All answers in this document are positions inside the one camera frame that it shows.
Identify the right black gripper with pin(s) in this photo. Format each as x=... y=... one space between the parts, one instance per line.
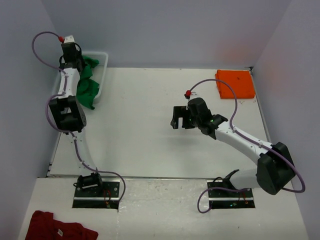
x=181 y=111

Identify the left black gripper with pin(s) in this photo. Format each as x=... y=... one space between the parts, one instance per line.
x=80 y=55

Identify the green t-shirt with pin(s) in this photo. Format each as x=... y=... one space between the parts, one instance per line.
x=87 y=88

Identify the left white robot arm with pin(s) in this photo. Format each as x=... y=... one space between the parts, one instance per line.
x=70 y=119

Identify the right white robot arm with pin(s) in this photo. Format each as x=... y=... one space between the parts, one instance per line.
x=273 y=161

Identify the white plastic basket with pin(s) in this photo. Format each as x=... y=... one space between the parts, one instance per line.
x=101 y=75

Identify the folded orange t-shirt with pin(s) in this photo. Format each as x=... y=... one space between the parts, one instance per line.
x=239 y=80

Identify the dark red t-shirt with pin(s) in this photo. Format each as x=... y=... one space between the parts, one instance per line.
x=43 y=226

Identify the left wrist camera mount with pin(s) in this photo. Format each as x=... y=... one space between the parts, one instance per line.
x=66 y=39

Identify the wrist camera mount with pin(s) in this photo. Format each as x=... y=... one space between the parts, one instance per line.
x=66 y=39
x=189 y=95

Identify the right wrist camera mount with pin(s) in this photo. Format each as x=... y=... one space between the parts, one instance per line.
x=189 y=95

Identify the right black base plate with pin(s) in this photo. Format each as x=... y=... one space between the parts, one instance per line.
x=222 y=199

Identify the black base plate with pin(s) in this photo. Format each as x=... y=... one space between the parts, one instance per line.
x=98 y=197
x=222 y=199

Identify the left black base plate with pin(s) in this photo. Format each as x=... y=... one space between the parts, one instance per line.
x=98 y=197

